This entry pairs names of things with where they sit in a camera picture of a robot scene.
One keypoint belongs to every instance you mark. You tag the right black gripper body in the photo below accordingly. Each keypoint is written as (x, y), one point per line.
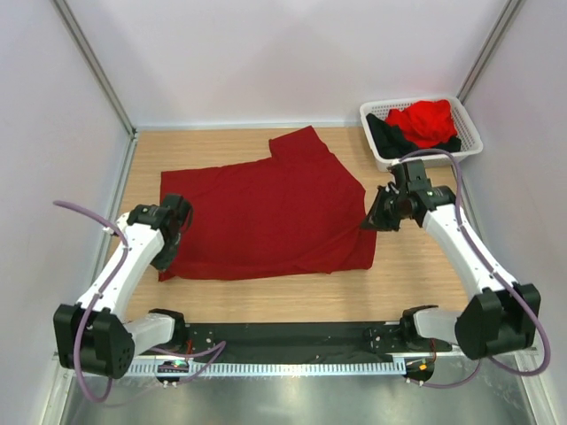
(388, 212)

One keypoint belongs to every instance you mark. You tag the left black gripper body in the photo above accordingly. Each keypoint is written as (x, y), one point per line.
(167, 253)

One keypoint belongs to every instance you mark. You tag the dark red t-shirt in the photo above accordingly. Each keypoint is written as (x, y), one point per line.
(298, 211)

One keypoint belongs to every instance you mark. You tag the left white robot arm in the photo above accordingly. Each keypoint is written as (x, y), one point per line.
(93, 334)

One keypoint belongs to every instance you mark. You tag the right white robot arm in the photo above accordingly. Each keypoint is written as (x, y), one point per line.
(500, 314)

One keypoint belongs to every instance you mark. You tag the black shirt in basket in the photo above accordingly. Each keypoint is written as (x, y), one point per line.
(389, 140)

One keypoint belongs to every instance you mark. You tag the white plastic basket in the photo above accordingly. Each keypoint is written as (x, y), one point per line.
(466, 130)

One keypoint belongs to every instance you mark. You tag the bright red shirt in basket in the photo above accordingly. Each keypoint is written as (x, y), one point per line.
(427, 124)

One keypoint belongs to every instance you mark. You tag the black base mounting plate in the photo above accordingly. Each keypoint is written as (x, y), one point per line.
(354, 342)

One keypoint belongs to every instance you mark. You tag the white slotted cable duct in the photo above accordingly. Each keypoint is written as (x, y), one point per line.
(165, 367)

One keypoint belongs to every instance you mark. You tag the left aluminium corner post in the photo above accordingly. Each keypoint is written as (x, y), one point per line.
(89, 55)

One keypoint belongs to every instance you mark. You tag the aluminium corner post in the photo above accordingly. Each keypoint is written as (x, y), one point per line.
(496, 35)
(89, 55)

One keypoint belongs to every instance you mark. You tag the right aluminium corner post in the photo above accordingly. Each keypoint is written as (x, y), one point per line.
(496, 35)

